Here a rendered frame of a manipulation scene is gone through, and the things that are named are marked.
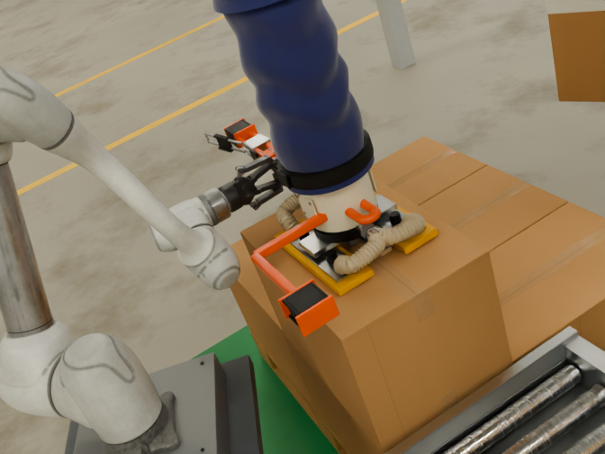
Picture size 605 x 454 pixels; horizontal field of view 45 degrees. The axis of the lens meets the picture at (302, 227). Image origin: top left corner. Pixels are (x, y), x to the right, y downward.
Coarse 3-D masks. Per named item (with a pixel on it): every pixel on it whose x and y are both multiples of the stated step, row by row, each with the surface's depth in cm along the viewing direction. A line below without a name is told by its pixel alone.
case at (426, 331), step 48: (384, 192) 197; (432, 240) 173; (384, 288) 164; (432, 288) 161; (480, 288) 167; (288, 336) 219; (336, 336) 157; (384, 336) 160; (432, 336) 167; (480, 336) 174; (336, 384) 186; (384, 384) 166; (432, 384) 173; (480, 384) 181; (384, 432) 172
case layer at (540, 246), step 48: (432, 144) 292; (432, 192) 264; (480, 192) 254; (528, 192) 246; (240, 240) 278; (480, 240) 233; (528, 240) 226; (576, 240) 219; (240, 288) 259; (528, 288) 208; (576, 288) 202; (528, 336) 193; (336, 432) 234
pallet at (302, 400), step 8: (256, 344) 300; (264, 352) 290; (272, 360) 289; (272, 368) 293; (280, 368) 272; (280, 376) 287; (288, 384) 282; (296, 392) 277; (304, 400) 258; (304, 408) 269; (312, 408) 251; (312, 416) 264; (320, 416) 247; (320, 424) 255; (328, 432) 248; (336, 440) 246; (336, 448) 250; (344, 448) 234
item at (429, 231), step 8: (400, 208) 184; (384, 216) 182; (392, 216) 176; (400, 216) 177; (376, 224) 181; (384, 224) 179; (392, 224) 178; (424, 232) 172; (432, 232) 172; (408, 240) 172; (416, 240) 171; (424, 240) 171; (400, 248) 171; (408, 248) 170; (416, 248) 171
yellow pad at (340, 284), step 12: (300, 240) 184; (288, 252) 186; (300, 252) 181; (324, 252) 177; (336, 252) 172; (348, 252) 175; (312, 264) 176; (324, 264) 173; (324, 276) 170; (336, 276) 168; (348, 276) 168; (360, 276) 166; (372, 276) 168; (336, 288) 165; (348, 288) 166
